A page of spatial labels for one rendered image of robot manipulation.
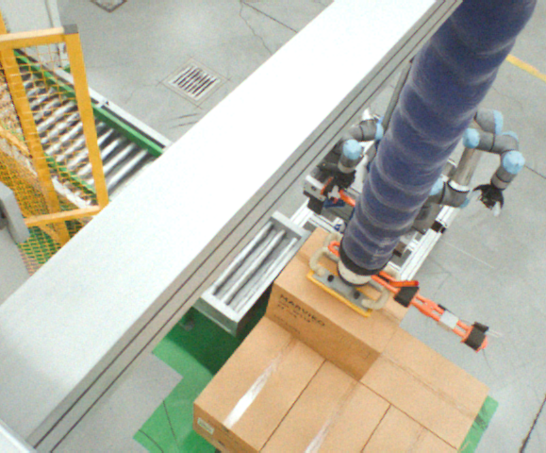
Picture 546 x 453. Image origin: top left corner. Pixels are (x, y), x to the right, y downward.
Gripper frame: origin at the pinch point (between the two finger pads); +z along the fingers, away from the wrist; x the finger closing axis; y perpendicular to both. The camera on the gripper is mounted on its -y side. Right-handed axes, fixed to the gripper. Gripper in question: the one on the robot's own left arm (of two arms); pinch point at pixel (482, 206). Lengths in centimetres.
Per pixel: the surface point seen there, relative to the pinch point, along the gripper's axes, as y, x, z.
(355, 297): 47, -23, 43
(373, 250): 46, -26, 5
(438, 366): 23, 30, 98
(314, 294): 50, -41, 57
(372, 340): 53, -7, 57
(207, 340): 69, -87, 152
